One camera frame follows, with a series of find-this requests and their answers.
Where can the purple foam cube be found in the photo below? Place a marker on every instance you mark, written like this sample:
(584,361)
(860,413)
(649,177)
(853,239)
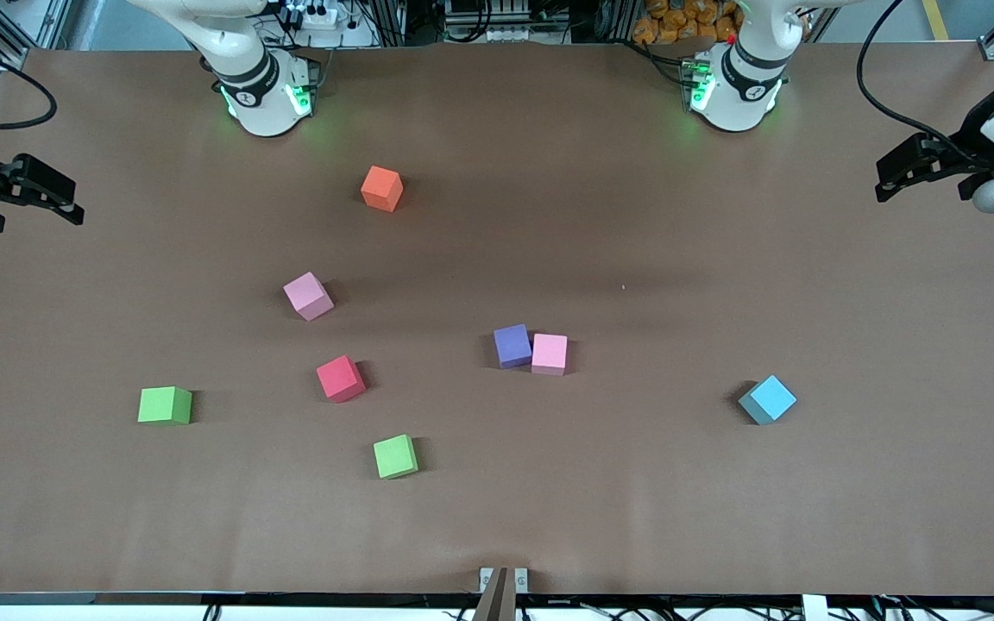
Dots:
(512,343)

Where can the net bag of oranges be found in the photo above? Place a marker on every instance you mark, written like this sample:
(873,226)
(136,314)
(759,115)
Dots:
(678,21)

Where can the green foam cube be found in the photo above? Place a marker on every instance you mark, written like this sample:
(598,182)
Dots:
(159,404)
(394,454)

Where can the blue foam cube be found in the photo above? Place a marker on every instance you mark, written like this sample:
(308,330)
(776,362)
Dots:
(771,397)

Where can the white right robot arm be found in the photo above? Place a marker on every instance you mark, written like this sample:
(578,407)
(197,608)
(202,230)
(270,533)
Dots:
(260,103)

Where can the white paper label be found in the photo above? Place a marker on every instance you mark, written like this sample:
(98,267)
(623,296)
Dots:
(814,609)

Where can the metal control box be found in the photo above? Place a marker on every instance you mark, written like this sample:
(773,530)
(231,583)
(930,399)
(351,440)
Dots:
(506,21)

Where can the brown table cover sheet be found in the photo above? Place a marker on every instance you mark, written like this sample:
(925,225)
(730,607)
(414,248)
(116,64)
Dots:
(721,517)

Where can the silver metal bracket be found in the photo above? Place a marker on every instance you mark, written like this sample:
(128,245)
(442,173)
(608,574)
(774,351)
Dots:
(486,577)

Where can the grey camera pole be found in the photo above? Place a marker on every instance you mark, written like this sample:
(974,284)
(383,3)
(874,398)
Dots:
(497,604)

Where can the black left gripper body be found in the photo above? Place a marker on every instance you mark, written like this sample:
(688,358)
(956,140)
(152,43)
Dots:
(969,141)

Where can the pink foam cube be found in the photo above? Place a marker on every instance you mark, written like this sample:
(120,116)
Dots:
(549,349)
(305,291)

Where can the red foam cube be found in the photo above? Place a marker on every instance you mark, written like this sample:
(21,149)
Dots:
(338,375)

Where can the white power strip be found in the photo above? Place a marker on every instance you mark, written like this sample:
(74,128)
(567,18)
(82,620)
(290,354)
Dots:
(316,15)

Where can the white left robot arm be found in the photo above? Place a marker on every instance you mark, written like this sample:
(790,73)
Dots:
(734,99)

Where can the orange foam cube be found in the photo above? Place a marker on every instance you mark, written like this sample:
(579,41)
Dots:
(380,185)

